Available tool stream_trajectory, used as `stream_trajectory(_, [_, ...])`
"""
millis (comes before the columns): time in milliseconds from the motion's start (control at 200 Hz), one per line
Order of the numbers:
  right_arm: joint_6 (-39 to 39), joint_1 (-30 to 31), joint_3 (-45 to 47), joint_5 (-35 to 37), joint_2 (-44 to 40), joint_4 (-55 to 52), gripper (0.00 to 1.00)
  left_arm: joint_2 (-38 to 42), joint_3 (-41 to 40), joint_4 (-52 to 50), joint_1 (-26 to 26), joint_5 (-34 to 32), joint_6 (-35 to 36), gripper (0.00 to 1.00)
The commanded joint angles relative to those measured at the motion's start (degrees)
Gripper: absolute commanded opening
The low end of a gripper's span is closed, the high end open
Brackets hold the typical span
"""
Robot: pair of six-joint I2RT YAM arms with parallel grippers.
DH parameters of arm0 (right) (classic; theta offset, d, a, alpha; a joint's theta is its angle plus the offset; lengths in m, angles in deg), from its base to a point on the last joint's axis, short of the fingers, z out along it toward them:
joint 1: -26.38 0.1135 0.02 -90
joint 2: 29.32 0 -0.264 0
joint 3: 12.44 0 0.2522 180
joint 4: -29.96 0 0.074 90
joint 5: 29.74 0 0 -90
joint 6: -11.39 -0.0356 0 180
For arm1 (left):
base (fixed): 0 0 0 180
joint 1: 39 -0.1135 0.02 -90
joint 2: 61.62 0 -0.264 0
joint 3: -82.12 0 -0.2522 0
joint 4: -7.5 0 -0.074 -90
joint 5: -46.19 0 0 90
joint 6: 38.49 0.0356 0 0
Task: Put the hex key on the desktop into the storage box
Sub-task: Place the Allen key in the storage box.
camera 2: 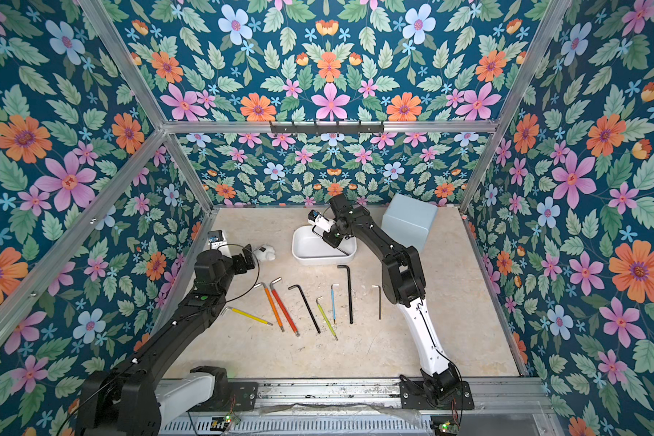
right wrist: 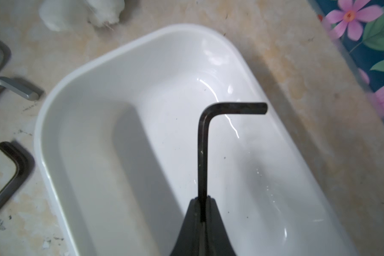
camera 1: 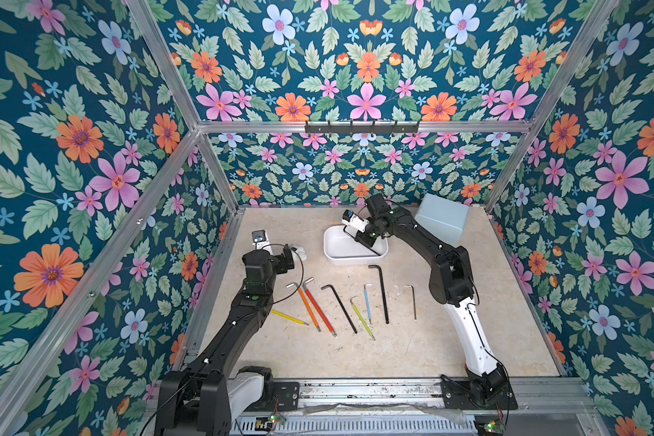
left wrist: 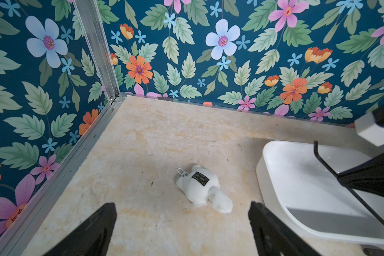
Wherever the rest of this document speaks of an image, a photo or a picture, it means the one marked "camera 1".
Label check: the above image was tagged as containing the red hex key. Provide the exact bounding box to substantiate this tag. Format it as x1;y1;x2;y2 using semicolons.
303;277;337;337

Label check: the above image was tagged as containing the medium black hex key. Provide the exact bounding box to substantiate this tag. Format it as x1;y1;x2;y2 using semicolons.
320;283;358;334

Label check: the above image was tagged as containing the white storage box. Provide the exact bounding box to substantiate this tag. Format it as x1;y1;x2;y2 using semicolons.
323;225;389;266

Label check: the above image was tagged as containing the green hex key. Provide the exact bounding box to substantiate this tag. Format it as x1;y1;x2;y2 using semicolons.
350;296;375;341

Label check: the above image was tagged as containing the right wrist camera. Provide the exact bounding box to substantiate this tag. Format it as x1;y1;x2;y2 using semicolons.
342;210;369;233

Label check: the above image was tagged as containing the small white figurine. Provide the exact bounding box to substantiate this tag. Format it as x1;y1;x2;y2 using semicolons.
292;245;308;261

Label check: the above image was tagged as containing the thin black hex key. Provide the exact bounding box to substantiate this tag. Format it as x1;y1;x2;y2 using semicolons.
343;226;382;256

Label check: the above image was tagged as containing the light blue cube box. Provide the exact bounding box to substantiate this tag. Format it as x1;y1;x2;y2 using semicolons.
414;194;470;246

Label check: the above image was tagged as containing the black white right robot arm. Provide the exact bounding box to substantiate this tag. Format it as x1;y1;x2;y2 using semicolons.
342;194;510;409

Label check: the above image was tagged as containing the black hook rail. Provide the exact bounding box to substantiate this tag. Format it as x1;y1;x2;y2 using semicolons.
303;121;420;136

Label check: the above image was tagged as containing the yellow hex key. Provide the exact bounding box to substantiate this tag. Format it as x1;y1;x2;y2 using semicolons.
271;310;310;326

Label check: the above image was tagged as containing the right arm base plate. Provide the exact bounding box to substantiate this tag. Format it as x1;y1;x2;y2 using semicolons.
441;372;518;411

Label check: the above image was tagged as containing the orange hex key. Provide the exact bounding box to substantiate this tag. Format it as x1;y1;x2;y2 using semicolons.
286;283;322;332

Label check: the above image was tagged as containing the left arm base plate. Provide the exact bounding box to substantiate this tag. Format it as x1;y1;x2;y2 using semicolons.
224;380;301;412

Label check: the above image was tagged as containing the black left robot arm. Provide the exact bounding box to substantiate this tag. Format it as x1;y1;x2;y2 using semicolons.
153;245;295;435

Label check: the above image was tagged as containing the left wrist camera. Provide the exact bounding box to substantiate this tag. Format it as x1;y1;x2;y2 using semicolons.
252;230;273;254

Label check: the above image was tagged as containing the light blue hex key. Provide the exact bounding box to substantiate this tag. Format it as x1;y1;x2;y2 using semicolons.
363;283;372;325

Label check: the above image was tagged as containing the white slotted cable duct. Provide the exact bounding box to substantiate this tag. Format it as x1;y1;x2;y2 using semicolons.
230;415;478;435

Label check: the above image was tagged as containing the large black hex key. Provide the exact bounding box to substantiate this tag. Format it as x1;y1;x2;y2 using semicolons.
368;265;390;325

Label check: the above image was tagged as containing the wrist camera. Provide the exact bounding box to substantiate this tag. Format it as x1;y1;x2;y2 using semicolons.
342;210;369;233
252;230;273;254

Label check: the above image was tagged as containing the small silver hex key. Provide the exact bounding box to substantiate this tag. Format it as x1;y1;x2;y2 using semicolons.
405;283;418;321

